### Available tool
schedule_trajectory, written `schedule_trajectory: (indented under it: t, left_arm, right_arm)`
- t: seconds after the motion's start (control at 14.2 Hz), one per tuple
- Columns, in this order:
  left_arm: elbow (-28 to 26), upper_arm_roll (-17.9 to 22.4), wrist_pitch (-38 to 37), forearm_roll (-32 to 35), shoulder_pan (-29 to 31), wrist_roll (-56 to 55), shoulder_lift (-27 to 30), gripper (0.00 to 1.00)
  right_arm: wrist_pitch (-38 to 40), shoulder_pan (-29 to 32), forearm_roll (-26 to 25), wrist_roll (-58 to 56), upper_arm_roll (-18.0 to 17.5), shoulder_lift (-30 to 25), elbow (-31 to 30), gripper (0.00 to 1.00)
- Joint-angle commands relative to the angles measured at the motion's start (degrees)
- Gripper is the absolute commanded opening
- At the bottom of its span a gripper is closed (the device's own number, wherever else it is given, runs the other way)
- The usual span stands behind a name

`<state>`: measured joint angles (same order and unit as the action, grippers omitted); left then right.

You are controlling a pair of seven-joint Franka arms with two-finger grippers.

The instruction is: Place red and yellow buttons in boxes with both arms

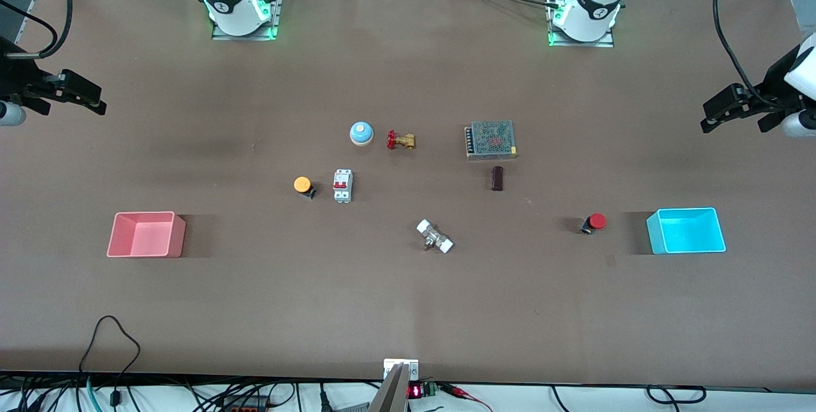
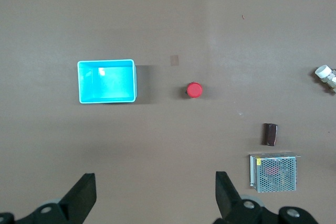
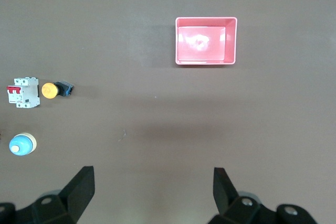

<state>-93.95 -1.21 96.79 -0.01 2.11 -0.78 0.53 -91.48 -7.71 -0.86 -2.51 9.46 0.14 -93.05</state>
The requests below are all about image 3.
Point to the yellow push button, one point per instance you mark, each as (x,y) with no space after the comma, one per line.
(50,90)

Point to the blue round call bell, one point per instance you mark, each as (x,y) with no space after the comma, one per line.
(21,144)

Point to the white circuit breaker red switch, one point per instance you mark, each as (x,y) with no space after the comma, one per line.
(25,94)

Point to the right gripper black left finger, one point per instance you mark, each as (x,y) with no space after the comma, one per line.
(71,200)

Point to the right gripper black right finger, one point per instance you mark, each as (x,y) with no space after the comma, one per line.
(228,203)

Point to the pink plastic box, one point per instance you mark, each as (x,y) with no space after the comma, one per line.
(202,43)

